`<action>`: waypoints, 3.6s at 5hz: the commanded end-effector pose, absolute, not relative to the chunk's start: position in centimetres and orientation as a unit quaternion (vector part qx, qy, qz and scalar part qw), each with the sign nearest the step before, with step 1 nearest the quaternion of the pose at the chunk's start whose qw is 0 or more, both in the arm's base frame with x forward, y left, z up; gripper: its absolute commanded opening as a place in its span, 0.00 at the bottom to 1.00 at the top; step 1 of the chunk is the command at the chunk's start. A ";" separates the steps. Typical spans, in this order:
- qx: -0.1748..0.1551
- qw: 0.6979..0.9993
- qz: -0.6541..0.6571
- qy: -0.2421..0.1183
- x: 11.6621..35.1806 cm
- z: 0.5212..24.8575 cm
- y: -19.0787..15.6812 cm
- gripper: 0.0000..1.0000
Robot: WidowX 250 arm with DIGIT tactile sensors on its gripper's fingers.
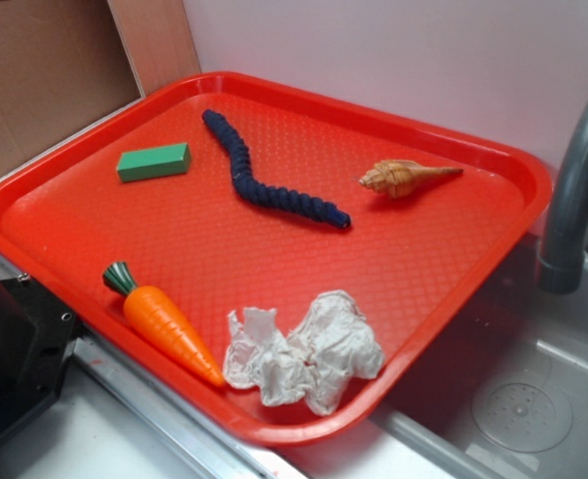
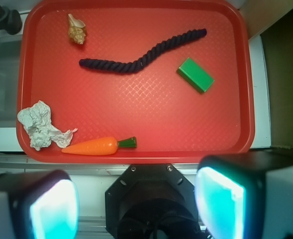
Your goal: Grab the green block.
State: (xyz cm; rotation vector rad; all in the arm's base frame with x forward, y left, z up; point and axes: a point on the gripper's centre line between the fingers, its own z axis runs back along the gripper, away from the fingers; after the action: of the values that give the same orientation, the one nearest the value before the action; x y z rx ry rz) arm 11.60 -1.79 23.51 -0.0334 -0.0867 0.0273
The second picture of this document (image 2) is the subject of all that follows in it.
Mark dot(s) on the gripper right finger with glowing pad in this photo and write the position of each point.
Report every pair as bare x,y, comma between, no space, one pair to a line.
246,196

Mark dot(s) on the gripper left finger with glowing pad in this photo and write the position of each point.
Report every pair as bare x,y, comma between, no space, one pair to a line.
38,205

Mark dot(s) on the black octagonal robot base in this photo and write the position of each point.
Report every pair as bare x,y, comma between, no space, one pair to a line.
152,201

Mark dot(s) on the green rectangular block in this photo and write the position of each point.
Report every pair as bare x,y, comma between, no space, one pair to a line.
195,75

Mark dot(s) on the orange plastic toy carrot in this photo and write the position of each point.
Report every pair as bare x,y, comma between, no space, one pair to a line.
100,146

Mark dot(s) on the crumpled white paper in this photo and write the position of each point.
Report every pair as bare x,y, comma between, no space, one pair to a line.
36,121

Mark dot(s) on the red plastic tray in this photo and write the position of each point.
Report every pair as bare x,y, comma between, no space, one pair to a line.
171,120

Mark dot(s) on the tan spiral seashell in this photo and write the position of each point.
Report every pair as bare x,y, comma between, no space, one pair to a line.
77,30

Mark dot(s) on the dark grey clamp knob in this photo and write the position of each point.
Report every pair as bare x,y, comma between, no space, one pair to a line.
10,20

